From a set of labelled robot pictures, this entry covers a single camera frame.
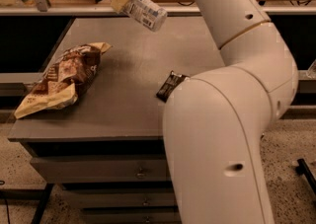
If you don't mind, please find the blue plastic water bottle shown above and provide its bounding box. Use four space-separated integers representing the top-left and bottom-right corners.
110 0 167 32

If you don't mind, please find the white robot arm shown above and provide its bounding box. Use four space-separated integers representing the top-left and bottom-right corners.
163 0 298 224

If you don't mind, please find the brown chip bag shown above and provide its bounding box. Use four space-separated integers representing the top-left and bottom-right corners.
14 42 112 119

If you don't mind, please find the black snack bar wrapper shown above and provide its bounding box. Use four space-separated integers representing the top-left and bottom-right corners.
156 71 189 103

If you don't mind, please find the grey drawer cabinet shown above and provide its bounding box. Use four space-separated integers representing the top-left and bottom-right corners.
9 17 222 224

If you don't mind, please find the black floor stand bar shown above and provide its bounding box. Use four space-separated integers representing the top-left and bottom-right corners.
0 184 53 224

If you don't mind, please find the black frame leg right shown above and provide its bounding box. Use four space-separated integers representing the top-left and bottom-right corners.
295 159 316 194

